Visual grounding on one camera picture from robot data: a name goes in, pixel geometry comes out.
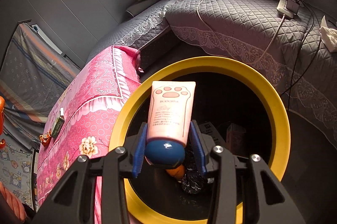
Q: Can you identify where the orange mandarin peel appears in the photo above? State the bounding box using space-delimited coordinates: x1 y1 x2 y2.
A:
0 97 6 149

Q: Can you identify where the pink hand cream tube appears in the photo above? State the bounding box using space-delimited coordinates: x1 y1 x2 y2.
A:
144 81 196 169

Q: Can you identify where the orange white kids carton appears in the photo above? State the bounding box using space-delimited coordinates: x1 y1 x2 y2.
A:
226 123 246 155

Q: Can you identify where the yellow rim trash bin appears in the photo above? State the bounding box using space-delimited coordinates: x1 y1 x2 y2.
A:
108 55 292 224

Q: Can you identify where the brown candy wrapper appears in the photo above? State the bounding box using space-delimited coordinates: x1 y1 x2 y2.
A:
39 129 52 147

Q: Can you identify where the green small box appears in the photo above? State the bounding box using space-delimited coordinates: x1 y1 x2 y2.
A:
50 107 64 139

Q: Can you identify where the small orange mandarin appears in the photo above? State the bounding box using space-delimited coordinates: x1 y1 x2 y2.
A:
166 165 185 181

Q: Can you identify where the pink floral table cover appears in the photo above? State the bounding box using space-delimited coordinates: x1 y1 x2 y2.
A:
36 45 144 224

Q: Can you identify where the grey quilted sofa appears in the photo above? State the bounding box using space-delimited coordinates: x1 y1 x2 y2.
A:
89 0 336 145

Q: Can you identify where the white crumpled tissue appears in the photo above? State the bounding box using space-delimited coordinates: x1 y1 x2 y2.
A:
319 15 337 53

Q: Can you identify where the white power adapter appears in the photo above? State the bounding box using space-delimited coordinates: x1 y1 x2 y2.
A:
277 0 300 19

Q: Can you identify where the cartoon wall sticker sheet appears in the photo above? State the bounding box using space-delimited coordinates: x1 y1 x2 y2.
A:
0 133 33 209

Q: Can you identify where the white charging cable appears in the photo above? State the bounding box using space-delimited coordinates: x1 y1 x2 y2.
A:
188 0 286 65

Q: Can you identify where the black cable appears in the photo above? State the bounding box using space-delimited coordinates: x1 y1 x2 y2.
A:
280 0 323 111

